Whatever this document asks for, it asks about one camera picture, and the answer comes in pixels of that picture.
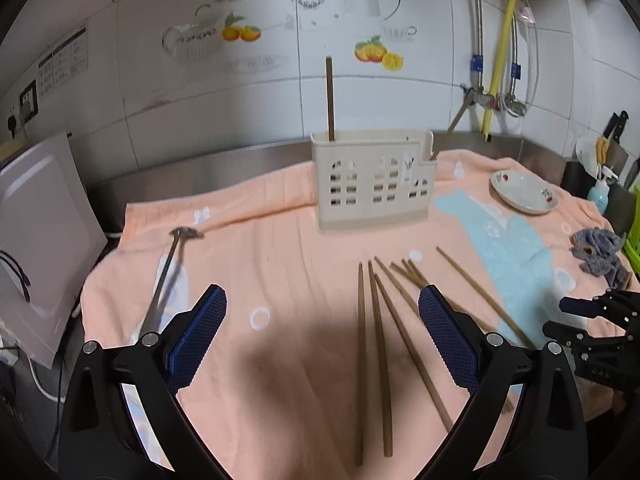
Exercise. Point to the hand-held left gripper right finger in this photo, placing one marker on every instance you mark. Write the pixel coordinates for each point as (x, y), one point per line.
(445, 332)

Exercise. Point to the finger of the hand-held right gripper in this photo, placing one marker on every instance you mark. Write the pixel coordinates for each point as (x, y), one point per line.
(607, 305)
(595, 355)

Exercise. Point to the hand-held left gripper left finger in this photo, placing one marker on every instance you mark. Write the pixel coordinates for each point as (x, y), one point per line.
(200, 332)

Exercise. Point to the beige plastic utensil holder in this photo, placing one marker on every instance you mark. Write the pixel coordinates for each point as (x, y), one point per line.
(372, 182)

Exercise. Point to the grey dish cloth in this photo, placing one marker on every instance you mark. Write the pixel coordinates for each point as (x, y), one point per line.
(597, 250)

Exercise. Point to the metal skimmer ladle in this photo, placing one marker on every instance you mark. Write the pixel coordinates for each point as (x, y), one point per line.
(165, 280)

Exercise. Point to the green plastic basket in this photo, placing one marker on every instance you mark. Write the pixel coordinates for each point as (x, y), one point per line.
(634, 220)

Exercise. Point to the peach printed towel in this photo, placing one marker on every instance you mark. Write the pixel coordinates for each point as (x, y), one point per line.
(280, 270)

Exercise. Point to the blue soap pump bottle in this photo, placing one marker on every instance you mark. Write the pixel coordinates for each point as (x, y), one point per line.
(600, 195)

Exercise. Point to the dark knife rack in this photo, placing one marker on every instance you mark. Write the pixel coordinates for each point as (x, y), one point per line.
(580, 177)

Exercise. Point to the white floral plate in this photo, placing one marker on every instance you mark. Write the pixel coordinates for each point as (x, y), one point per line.
(522, 192)

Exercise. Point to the white plastic board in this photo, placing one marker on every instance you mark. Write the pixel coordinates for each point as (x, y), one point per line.
(45, 240)

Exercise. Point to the metal pipe valve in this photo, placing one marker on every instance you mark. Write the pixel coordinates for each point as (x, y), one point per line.
(495, 100)

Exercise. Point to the black wall socket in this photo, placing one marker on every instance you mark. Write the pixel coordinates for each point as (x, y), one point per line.
(29, 101)

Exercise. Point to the wall notice sticker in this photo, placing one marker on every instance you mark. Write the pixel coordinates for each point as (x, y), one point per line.
(62, 62)

